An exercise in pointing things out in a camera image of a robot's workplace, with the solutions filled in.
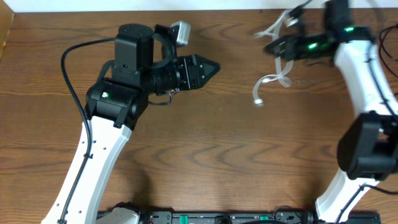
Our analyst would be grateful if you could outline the white USB cable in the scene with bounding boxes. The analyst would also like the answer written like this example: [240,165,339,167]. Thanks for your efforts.
[252,9,295,108]

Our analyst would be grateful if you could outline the black USB cable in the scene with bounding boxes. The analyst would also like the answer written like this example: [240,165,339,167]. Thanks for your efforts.
[378,23,398,78]

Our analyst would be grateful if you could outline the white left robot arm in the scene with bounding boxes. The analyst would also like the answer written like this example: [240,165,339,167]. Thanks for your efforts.
[44,21,220,224]

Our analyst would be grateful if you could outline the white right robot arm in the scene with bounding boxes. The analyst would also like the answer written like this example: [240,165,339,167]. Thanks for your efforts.
[256,1,397,223]

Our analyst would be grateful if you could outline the black left camera cable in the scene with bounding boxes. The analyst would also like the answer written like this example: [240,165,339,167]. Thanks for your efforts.
[57,37,116,224]

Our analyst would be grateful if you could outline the black camera cable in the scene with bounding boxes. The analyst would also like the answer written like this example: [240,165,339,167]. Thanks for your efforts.
[295,0,398,224]
[57,37,116,224]

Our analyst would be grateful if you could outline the black right camera cable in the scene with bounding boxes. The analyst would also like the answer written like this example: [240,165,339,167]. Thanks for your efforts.
[295,0,398,224]

